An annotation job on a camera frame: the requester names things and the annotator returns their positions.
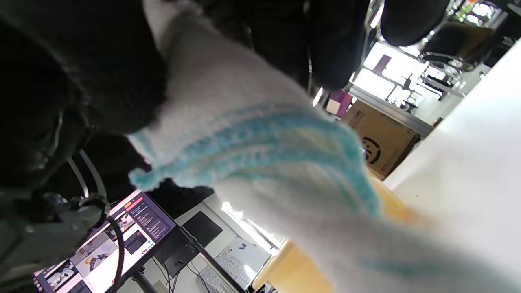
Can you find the brown cardboard box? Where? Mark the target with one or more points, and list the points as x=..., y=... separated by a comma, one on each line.
x=382, y=138

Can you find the blue-trimmed white dish cloth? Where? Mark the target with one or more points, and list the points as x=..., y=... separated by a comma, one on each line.
x=244, y=154

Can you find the lit computer monitor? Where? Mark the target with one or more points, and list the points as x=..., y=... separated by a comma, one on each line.
x=134, y=228

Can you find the person's right hand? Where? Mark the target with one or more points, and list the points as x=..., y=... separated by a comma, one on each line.
x=101, y=61

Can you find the yellow plastic basin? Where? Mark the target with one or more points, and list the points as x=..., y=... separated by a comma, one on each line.
x=293, y=268

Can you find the white computer keyboard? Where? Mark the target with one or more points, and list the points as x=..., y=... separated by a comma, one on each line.
x=228, y=268

